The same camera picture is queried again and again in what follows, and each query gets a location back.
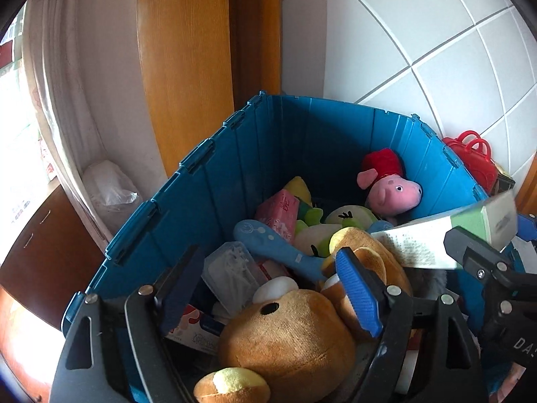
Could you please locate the dark wooden cabinet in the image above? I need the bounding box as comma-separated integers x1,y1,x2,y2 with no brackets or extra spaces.
1,186,104,329

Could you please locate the black gift box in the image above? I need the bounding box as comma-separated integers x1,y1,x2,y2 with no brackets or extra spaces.
491,163,516,195

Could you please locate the brown teddy bear plush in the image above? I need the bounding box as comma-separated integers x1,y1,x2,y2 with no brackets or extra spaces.
192,225,414,403

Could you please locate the pig plush red dress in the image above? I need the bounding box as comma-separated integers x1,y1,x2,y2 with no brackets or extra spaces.
357,148,423,218

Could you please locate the red toy suitcase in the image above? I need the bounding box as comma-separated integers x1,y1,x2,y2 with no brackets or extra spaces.
442,130,498,195

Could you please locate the grey furry plush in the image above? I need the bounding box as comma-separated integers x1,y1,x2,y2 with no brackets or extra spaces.
405,267,447,300

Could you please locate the white green carton box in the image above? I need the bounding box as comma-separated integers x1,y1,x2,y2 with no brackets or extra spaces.
372,191,518,270

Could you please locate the green frog plush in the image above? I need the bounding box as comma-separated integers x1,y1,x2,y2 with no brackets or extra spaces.
282,175,381,260

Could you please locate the white curtain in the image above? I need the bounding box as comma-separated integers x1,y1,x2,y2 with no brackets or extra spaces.
22,0,166,249

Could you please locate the blue plastic storage crate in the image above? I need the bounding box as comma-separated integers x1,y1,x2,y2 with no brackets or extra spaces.
61,90,525,403

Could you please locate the pink tissue pack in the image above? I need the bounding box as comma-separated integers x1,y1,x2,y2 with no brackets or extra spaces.
255,189,299,244

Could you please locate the blue plastic toy handle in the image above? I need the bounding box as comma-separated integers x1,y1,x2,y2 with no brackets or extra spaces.
233,219,326,283

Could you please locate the white red carton box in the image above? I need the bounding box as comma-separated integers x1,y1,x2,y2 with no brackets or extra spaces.
166,304,225,356

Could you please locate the clear cotton swab box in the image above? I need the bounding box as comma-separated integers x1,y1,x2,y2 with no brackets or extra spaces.
202,241,267,317

